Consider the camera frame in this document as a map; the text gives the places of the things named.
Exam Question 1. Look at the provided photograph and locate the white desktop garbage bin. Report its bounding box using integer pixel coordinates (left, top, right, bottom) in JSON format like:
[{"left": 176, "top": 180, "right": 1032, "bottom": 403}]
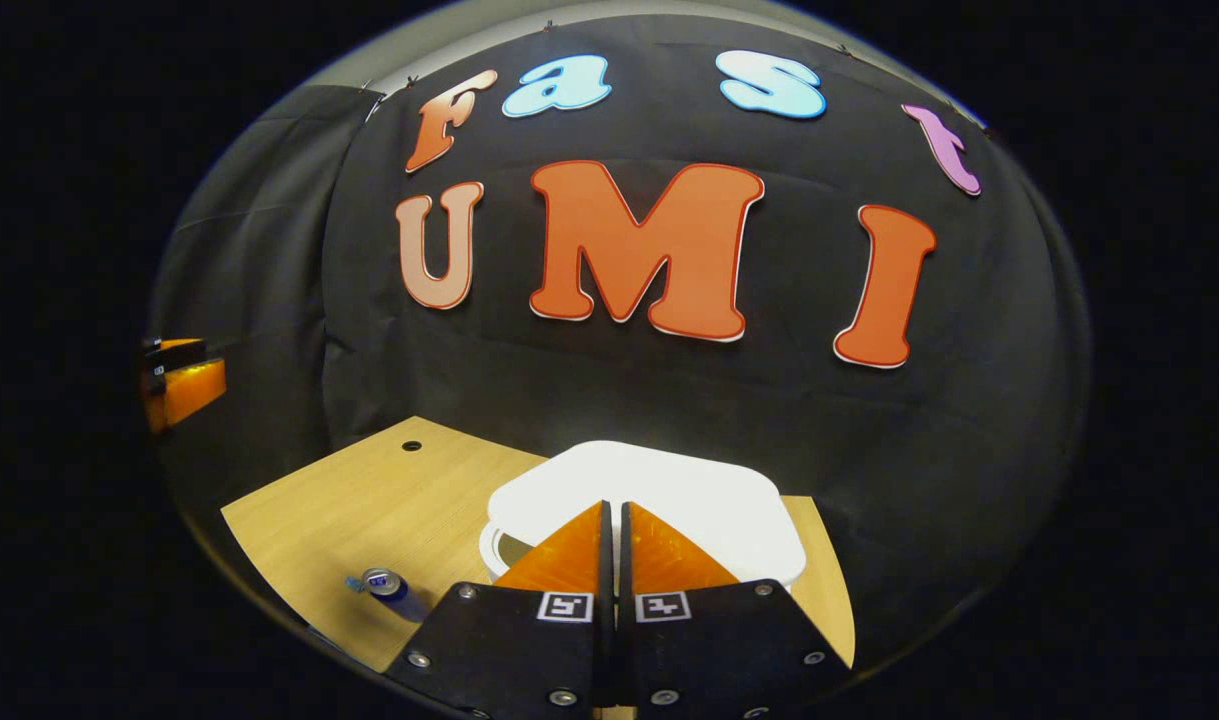
[{"left": 479, "top": 440, "right": 808, "bottom": 591}]

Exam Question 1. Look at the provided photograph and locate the blue pop can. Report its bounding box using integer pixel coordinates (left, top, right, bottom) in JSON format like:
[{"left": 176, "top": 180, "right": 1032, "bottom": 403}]
[{"left": 345, "top": 567, "right": 435, "bottom": 623}]

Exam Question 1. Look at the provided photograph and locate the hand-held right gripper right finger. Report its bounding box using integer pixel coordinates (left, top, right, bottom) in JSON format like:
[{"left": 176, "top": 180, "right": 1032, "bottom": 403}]
[{"left": 619, "top": 500, "right": 855, "bottom": 720}]

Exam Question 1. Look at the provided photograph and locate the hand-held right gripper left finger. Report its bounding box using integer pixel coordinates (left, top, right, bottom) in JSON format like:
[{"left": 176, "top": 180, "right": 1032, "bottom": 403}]
[{"left": 384, "top": 500, "right": 615, "bottom": 720}]

